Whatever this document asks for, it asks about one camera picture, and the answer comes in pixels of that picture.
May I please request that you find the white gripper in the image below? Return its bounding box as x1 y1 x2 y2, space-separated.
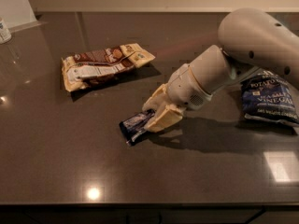
142 63 212 133

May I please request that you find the blue rxbar blueberry wrapper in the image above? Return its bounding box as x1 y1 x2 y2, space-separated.
119 109 155 146

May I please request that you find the brown chip bag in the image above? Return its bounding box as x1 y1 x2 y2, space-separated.
62 43 155 92

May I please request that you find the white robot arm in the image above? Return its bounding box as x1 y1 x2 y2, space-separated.
142 8 299 133

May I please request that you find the white board panel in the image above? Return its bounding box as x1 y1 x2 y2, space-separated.
0 0 45 33

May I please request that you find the blue salt vinegar chip bag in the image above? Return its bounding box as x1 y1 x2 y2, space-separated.
241 71 299 127

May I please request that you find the white bottle with label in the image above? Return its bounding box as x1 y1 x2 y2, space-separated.
0 17 12 44

